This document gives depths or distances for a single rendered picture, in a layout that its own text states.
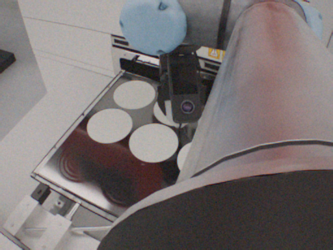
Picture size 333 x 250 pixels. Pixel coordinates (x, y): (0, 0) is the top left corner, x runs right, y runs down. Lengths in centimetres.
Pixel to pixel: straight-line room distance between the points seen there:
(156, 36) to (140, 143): 33
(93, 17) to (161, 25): 51
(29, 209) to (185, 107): 33
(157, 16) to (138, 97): 42
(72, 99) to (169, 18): 59
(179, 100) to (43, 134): 43
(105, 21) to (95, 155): 35
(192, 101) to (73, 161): 28
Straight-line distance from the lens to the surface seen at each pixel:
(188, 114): 46
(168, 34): 31
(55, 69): 106
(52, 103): 86
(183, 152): 59
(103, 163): 59
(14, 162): 77
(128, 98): 70
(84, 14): 82
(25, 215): 57
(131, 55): 78
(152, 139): 61
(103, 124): 65
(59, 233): 53
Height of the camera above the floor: 138
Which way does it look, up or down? 49 degrees down
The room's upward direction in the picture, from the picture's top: straight up
